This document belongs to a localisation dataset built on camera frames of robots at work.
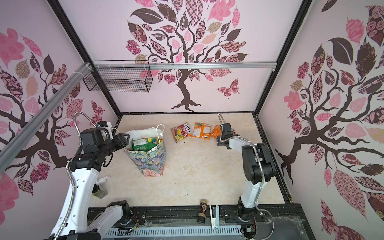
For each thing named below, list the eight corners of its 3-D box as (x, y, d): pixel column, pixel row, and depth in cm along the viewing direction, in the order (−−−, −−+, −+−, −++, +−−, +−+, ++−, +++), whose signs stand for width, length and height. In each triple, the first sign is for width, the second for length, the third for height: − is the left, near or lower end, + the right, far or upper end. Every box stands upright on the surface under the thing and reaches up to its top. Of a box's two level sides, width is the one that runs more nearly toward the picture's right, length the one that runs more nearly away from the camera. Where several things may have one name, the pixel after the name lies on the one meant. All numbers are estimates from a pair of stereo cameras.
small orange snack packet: (191, 137, 107) (191, 134, 105) (194, 124, 115) (194, 122, 113) (209, 139, 106) (210, 137, 103) (211, 126, 113) (211, 124, 111)
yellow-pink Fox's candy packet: (176, 142, 104) (175, 139, 101) (170, 131, 110) (169, 128, 108) (194, 134, 109) (194, 131, 106) (188, 124, 115) (188, 121, 112)
